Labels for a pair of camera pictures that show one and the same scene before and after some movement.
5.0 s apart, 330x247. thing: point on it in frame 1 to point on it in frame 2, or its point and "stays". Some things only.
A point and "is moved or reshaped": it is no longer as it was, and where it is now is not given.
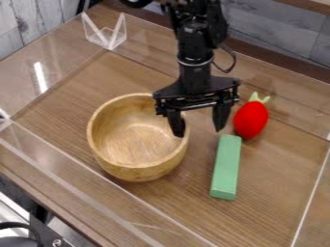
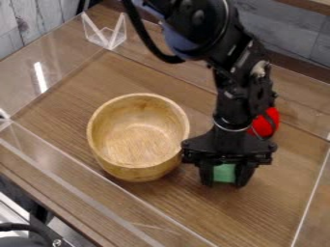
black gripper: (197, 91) to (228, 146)
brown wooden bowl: (131, 140) stays
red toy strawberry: (251, 118) is moved or reshaped
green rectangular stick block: (224, 179) is moved or reshaped
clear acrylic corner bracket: (105, 38) stays
